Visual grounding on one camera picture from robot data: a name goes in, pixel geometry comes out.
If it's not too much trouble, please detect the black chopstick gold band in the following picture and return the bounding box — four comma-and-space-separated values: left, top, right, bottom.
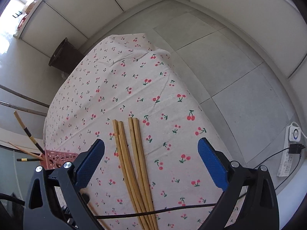
14, 111, 45, 155
16, 158, 41, 162

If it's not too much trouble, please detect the pink lattice utensil holder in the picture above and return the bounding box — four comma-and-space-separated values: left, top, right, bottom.
40, 150, 78, 170

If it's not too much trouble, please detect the black power adapter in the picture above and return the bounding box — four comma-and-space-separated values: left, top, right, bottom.
288, 143, 305, 154

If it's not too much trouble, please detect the white power strip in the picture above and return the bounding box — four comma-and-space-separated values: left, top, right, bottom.
277, 122, 302, 177

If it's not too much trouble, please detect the cherry print tablecloth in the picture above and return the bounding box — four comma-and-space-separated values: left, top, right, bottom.
44, 34, 229, 229

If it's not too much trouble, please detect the dark brown waste bin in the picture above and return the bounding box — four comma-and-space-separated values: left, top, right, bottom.
48, 37, 84, 74

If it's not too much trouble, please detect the black cable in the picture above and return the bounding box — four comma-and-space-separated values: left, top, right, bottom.
93, 203, 217, 220

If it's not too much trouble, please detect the white power strip cord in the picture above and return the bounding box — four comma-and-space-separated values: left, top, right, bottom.
290, 121, 307, 139

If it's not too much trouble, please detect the black-tipped metal mop handle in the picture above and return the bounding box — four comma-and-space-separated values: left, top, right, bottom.
0, 85, 49, 108

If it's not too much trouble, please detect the blue-tipped metal mop handle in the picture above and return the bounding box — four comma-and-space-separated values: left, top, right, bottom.
0, 101, 47, 117

